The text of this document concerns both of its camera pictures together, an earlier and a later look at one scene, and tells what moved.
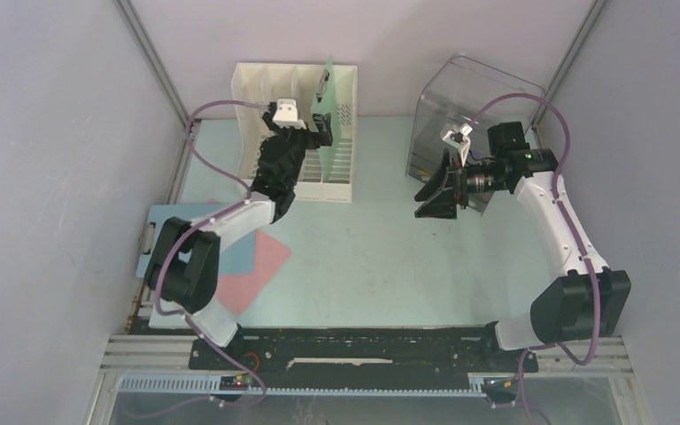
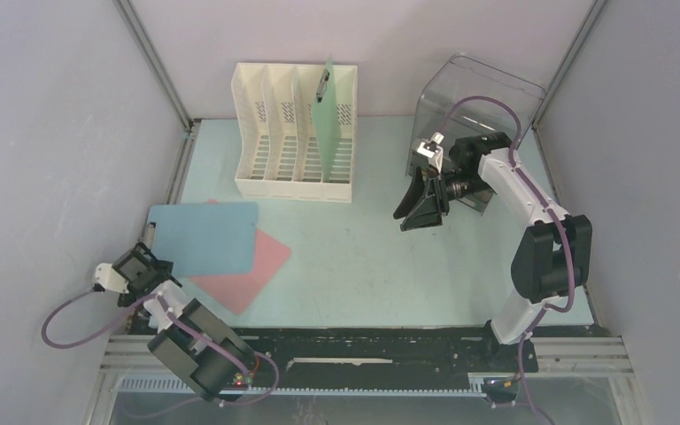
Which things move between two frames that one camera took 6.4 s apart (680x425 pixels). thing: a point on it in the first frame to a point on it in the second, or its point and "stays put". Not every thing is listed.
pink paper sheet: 239,292 stays put
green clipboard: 326,100 stays put
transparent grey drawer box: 467,91 stays put
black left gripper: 322,138 to 126,299
